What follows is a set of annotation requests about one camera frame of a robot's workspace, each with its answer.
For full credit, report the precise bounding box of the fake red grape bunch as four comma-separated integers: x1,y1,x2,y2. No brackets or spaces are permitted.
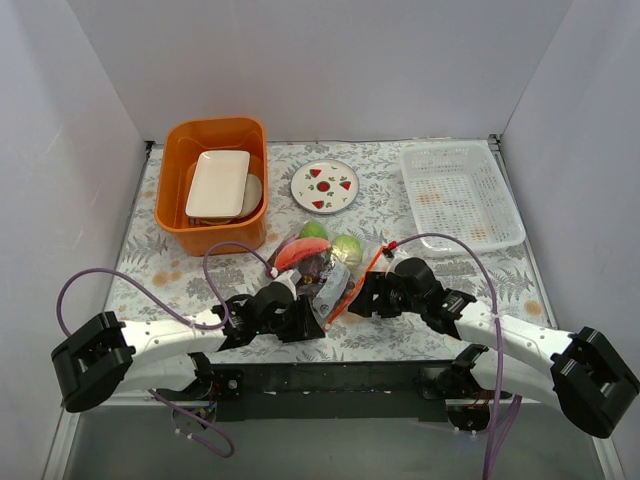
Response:
296,252,332,299

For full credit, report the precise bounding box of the fake green lime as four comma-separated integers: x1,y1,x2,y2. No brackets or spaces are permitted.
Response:
298,221,329,240

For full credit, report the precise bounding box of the white plastic mesh basket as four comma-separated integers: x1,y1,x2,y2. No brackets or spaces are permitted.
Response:
399,140,526,256

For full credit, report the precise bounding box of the beige round dish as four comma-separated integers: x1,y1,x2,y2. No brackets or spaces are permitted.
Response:
238,174,263,218

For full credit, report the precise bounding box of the white rectangular plate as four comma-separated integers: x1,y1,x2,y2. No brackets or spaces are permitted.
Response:
185,150,250,218

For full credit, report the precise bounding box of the fake green cabbage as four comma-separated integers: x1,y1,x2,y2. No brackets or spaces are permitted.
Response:
331,234,363,267

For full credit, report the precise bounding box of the fake watermelon slice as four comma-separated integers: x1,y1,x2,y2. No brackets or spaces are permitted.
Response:
274,237,331,271

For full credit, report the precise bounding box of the clear orange zip top bag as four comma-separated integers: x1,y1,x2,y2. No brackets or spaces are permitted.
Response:
268,220,379,328

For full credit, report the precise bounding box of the orange plastic tub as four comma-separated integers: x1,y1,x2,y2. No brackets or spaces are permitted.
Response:
155,117,269,257

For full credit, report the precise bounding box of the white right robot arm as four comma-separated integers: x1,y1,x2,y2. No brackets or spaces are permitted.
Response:
348,258,639,438

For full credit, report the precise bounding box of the round watermelon pattern plate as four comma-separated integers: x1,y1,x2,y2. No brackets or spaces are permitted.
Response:
290,160,360,215

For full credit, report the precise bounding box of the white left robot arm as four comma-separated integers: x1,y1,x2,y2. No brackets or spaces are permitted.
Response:
51,280,325,413

